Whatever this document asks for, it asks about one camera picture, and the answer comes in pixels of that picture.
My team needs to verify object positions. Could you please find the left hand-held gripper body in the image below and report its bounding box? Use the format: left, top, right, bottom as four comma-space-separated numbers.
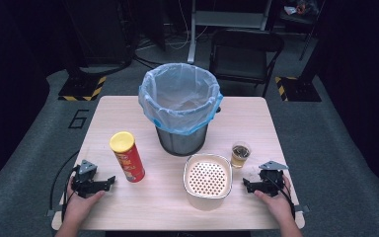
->
70, 159, 104, 199

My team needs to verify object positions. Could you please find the person's left hand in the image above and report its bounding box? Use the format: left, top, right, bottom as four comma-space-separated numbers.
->
62, 176, 107, 229

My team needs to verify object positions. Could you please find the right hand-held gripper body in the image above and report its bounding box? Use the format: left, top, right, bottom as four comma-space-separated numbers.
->
255, 160, 290, 198

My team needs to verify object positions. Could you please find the person's right hand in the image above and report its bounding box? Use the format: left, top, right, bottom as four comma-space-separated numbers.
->
254, 175, 294, 226

